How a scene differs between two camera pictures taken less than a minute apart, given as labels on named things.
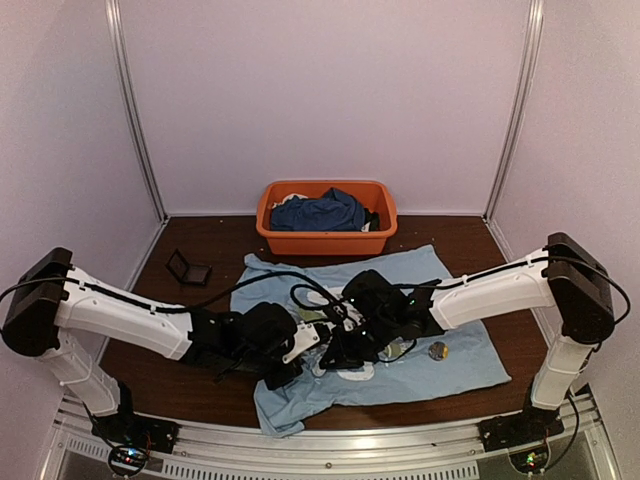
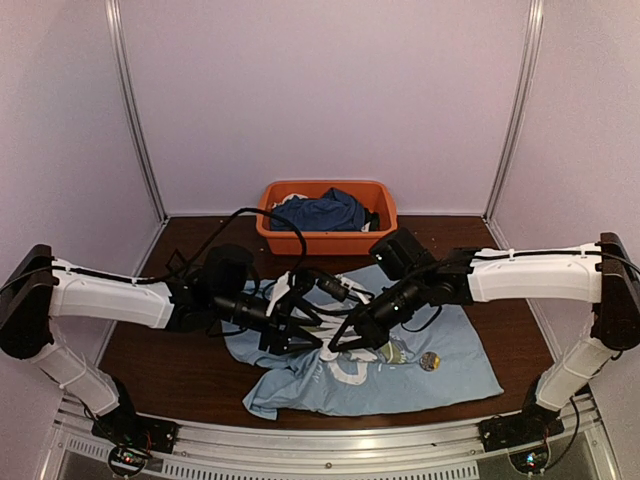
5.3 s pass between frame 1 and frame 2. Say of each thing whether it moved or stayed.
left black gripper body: moved
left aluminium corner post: stayed
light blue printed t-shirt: moved
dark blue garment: stayed
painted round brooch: moved
